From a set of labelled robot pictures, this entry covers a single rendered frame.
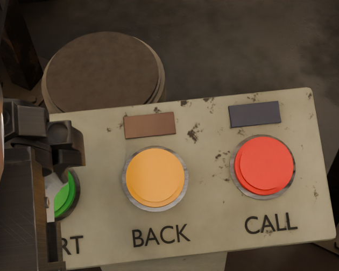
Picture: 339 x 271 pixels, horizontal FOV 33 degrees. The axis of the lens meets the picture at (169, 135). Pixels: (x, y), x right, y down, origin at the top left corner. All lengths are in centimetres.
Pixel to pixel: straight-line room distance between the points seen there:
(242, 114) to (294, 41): 88
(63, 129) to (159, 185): 16
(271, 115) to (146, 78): 17
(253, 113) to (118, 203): 11
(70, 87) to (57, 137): 32
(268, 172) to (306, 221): 4
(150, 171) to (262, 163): 8
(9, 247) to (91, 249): 20
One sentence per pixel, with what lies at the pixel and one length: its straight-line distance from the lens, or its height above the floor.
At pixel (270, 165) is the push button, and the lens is 39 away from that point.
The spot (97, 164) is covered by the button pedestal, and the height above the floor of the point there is 60.
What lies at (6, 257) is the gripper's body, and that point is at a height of 78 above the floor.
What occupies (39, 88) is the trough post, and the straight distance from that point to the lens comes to 121.
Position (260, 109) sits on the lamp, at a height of 62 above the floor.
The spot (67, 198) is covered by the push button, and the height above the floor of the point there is 61.
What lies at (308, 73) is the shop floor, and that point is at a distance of 123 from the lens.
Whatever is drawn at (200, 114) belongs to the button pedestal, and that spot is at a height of 61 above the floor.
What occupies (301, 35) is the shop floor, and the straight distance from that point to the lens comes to 129.
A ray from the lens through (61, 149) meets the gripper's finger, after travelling 23.
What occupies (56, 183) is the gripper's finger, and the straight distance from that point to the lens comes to 29.
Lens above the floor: 95
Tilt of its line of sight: 58 degrees down
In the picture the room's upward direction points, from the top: 3 degrees counter-clockwise
